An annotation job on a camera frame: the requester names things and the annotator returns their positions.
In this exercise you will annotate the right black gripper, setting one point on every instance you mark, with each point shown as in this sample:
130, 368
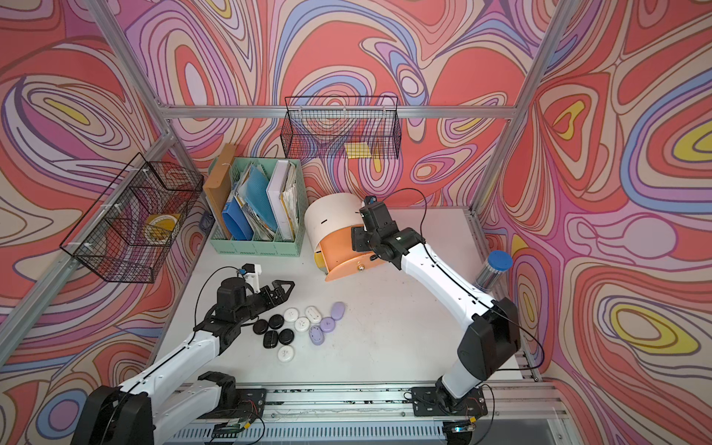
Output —
359, 243

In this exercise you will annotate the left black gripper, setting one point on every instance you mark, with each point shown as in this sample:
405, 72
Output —
276, 294

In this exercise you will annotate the orange top drawer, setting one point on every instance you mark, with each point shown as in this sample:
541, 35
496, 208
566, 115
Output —
341, 260

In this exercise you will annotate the white three-drawer cabinet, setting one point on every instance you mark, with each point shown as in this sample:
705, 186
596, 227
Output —
331, 213

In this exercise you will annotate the white oblong earphone case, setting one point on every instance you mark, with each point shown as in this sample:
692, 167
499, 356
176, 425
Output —
313, 315

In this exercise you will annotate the yellow drawer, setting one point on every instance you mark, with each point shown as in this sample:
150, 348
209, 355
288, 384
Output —
320, 262

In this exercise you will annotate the purple oblong earphone case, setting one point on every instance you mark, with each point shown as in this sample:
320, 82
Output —
338, 310
316, 334

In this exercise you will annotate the purple round earphone case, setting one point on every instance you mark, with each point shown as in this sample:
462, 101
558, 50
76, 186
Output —
327, 324

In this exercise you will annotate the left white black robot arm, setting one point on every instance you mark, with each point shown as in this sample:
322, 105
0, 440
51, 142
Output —
151, 407

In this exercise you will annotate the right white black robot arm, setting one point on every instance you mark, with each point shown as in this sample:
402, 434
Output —
491, 334

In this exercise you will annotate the black earphone case far left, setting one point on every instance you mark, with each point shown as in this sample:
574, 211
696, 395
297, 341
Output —
260, 327

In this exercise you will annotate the black earphone case upper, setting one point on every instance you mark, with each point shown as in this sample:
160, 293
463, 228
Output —
276, 322

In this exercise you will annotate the white round earphone case upper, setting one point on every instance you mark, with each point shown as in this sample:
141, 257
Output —
291, 315

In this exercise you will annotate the black oblong earphone case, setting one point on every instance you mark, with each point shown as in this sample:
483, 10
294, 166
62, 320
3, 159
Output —
270, 339

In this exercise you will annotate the black earphone case right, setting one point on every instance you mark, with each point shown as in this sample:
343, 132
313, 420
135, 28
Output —
286, 336

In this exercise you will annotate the white round earphone case lower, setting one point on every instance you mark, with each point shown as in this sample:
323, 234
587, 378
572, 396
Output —
286, 354

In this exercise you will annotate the white binder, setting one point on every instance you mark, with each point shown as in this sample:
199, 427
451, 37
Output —
275, 189

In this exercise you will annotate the yellow sticky note pad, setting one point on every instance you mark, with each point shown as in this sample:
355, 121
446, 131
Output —
358, 150

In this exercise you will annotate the blue folder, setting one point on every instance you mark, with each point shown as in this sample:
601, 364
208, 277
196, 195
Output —
235, 221

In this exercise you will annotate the green file organizer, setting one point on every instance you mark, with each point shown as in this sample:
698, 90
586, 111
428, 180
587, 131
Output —
263, 243

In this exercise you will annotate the teal folder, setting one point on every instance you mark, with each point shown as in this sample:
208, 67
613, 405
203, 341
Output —
252, 192

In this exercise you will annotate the brown folder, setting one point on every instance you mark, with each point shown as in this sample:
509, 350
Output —
218, 186

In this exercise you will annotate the yellow tape roll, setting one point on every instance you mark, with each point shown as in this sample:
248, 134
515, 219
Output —
158, 228

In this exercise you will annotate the blue-capped clear tube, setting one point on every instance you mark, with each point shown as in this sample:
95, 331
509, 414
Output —
496, 265

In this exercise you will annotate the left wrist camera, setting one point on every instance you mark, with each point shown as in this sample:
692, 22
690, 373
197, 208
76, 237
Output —
251, 272

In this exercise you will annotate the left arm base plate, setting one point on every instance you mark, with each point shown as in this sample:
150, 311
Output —
240, 403

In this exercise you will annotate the rear black wire basket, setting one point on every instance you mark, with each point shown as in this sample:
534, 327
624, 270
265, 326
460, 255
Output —
318, 127

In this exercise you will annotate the black wire basket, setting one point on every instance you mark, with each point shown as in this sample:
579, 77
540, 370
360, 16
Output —
318, 127
109, 239

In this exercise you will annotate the left black wire basket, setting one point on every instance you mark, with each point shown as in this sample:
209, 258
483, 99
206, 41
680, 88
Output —
109, 239

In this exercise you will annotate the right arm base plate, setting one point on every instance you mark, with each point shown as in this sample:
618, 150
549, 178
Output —
435, 401

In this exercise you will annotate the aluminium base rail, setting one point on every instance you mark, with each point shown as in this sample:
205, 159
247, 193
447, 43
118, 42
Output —
504, 412

